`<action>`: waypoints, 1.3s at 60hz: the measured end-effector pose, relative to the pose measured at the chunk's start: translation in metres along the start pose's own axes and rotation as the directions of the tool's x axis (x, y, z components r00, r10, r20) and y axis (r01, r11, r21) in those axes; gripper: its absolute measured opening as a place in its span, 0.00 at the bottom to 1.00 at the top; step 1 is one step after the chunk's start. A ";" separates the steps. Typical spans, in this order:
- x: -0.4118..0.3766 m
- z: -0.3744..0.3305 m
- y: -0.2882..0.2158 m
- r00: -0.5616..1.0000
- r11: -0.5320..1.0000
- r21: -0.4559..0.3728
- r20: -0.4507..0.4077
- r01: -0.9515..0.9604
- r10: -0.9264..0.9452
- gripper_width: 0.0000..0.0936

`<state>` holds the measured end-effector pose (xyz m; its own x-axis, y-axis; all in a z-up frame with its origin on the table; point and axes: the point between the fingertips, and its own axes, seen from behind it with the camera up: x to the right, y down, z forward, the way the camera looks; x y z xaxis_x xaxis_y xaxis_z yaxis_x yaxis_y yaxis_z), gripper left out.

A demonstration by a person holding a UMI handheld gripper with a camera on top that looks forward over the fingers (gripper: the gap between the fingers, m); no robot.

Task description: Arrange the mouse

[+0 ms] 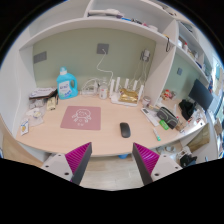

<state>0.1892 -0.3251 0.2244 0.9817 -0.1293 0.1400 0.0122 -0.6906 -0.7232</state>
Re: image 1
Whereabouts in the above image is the white wifi router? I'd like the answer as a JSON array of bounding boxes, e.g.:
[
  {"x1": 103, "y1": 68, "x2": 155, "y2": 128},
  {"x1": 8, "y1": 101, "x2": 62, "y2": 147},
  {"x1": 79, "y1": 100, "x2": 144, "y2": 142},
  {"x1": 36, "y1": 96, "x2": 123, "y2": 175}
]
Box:
[{"x1": 109, "y1": 78, "x2": 144, "y2": 107}]

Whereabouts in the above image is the small white bottle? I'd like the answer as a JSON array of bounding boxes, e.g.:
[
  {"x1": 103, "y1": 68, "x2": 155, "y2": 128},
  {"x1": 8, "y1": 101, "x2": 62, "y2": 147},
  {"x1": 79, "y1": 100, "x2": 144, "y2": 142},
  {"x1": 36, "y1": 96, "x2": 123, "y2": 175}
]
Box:
[{"x1": 99, "y1": 81, "x2": 108, "y2": 99}]

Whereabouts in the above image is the black computer mouse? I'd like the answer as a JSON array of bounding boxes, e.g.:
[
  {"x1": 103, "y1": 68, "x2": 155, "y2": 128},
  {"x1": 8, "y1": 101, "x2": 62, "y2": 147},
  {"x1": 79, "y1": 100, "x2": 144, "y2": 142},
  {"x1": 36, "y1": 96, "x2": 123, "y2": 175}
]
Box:
[{"x1": 120, "y1": 122, "x2": 131, "y2": 138}]

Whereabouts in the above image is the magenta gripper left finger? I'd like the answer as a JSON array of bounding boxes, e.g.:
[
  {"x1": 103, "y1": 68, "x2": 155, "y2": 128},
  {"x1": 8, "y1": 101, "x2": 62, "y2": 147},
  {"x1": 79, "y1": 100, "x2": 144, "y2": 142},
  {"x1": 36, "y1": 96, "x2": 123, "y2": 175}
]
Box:
[{"x1": 41, "y1": 141, "x2": 93, "y2": 186}]

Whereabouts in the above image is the stack of papers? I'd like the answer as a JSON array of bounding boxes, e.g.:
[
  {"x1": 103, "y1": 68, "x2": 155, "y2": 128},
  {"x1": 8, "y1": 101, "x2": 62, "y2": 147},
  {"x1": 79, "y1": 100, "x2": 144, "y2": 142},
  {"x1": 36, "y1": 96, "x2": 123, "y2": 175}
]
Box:
[{"x1": 29, "y1": 87, "x2": 56, "y2": 99}]

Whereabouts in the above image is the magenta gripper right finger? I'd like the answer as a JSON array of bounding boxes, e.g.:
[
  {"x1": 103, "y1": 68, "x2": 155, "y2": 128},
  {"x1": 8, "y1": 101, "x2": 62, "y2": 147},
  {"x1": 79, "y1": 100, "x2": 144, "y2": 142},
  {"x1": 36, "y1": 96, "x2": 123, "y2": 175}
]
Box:
[{"x1": 131, "y1": 142, "x2": 183, "y2": 186}]

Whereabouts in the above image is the black computer monitor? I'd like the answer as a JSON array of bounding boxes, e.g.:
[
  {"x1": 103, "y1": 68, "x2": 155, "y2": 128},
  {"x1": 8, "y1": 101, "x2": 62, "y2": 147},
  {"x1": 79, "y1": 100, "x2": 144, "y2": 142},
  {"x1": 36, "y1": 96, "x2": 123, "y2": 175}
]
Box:
[{"x1": 189, "y1": 79, "x2": 213, "y2": 110}]

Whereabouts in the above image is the white remote control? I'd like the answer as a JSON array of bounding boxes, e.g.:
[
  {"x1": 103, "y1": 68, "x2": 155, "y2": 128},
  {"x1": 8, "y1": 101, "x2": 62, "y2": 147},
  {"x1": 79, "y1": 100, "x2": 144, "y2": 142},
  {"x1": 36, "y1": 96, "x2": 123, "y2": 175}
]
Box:
[{"x1": 141, "y1": 108, "x2": 159, "y2": 127}]

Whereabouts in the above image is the grey wall socket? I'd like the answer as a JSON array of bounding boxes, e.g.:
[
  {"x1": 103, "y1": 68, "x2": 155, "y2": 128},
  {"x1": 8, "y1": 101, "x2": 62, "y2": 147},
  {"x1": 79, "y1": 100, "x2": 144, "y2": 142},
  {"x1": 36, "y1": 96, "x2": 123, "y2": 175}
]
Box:
[{"x1": 96, "y1": 43, "x2": 109, "y2": 54}]

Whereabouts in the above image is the white power cable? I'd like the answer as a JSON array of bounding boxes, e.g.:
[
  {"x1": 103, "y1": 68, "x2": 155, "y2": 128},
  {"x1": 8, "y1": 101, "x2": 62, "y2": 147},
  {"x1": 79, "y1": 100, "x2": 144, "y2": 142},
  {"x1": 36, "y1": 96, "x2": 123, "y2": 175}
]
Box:
[{"x1": 96, "y1": 49, "x2": 115, "y2": 83}]

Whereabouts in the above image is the blue detergent bottle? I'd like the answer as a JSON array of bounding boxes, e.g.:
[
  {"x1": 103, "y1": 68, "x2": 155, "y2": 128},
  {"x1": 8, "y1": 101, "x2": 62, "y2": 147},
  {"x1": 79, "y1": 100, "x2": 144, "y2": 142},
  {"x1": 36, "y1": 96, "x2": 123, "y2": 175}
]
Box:
[{"x1": 56, "y1": 66, "x2": 78, "y2": 100}]

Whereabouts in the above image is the green marker pen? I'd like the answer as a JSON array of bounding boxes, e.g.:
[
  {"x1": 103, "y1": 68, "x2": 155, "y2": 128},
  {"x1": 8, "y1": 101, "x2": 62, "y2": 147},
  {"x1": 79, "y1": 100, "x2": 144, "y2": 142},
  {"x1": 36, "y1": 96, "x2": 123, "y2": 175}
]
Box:
[{"x1": 153, "y1": 128, "x2": 161, "y2": 141}]

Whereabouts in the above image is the gold foil packet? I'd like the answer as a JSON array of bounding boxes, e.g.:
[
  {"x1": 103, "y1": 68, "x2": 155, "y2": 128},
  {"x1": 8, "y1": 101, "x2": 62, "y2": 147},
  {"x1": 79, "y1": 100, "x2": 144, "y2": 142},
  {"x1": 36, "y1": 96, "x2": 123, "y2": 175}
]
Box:
[{"x1": 119, "y1": 88, "x2": 138, "y2": 103}]

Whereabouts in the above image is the white wall shelf unit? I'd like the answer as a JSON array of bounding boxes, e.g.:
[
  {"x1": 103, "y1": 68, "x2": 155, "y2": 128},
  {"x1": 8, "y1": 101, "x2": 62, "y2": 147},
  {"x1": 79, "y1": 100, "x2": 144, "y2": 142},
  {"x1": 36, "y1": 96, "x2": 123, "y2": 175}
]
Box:
[{"x1": 18, "y1": 0, "x2": 214, "y2": 111}]

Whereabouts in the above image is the small snack packet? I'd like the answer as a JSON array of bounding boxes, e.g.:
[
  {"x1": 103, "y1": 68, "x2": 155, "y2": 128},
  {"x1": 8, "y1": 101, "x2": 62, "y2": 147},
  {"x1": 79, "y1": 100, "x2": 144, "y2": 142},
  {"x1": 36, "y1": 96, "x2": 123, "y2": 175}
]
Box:
[{"x1": 20, "y1": 119, "x2": 29, "y2": 135}]

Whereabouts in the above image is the black bag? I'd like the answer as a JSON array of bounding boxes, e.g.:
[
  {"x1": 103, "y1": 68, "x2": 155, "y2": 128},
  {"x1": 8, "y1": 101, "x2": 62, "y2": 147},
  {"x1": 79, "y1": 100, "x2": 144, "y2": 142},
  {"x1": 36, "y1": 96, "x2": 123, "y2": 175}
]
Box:
[{"x1": 179, "y1": 99, "x2": 196, "y2": 120}]

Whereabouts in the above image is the pink mouse pad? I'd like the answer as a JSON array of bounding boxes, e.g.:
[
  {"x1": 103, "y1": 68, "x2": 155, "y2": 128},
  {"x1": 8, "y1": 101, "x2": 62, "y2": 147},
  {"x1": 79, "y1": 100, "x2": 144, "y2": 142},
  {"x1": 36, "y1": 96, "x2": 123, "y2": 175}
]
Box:
[{"x1": 60, "y1": 106, "x2": 101, "y2": 130}]

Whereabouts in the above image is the black pencil case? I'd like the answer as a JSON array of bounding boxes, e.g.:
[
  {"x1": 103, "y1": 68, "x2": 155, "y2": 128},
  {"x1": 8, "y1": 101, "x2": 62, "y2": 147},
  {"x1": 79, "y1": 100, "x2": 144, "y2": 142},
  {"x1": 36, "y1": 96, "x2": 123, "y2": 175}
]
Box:
[{"x1": 157, "y1": 107, "x2": 178, "y2": 129}]

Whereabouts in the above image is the white power adapter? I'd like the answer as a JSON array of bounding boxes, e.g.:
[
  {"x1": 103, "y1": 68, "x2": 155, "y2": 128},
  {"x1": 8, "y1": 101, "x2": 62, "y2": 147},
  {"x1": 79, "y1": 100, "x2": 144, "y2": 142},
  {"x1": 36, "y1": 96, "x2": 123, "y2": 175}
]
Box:
[{"x1": 140, "y1": 49, "x2": 150, "y2": 62}]

